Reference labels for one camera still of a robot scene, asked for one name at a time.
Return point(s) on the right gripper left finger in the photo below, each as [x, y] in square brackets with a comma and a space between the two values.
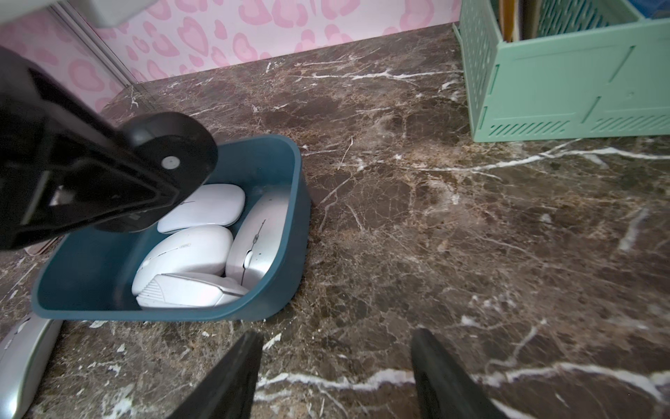
[228, 389]

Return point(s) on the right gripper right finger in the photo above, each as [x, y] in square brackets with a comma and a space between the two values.
[444, 389]

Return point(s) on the teal storage box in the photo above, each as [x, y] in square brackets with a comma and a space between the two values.
[90, 275]

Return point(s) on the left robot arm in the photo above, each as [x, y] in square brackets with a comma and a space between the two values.
[64, 168]

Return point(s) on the white ribbed mouse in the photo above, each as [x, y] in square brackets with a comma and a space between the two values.
[189, 290]

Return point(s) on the white rounded mouse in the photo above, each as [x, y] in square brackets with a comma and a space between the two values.
[203, 249]

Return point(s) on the silver white mouse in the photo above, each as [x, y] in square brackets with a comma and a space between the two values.
[257, 241]

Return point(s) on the green file organizer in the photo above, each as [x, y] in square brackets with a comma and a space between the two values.
[595, 69]

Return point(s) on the brown folder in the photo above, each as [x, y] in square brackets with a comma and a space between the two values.
[510, 19]

